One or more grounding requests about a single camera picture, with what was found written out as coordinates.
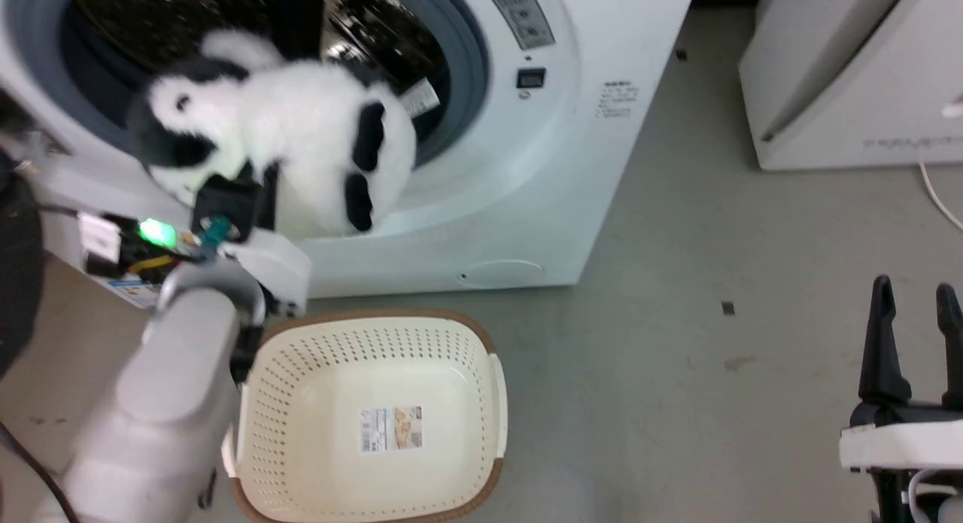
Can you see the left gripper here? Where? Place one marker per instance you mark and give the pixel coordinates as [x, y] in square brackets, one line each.
[274, 271]

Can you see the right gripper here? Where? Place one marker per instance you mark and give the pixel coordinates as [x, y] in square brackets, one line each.
[903, 444]

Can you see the black white panda plush toy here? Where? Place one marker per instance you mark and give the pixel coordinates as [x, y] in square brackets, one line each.
[301, 124]

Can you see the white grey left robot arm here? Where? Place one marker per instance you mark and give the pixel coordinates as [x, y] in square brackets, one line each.
[158, 402]

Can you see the cream perforated laundry basket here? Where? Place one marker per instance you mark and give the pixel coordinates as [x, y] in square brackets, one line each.
[376, 372]

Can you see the dark washing machine door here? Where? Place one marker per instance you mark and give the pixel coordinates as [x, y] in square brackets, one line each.
[16, 275]

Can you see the white front-load washing machine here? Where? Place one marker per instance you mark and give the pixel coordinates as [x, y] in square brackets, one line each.
[527, 177]

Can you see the blue white sticker label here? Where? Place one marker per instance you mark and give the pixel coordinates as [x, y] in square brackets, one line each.
[135, 291]

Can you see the paper label sticker with barcode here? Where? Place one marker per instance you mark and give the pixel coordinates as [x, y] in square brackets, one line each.
[391, 429]

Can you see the white box-shaped appliance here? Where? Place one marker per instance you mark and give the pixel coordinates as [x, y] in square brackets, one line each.
[858, 64]

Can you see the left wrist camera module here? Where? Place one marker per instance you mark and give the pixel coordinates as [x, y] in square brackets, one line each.
[143, 241]

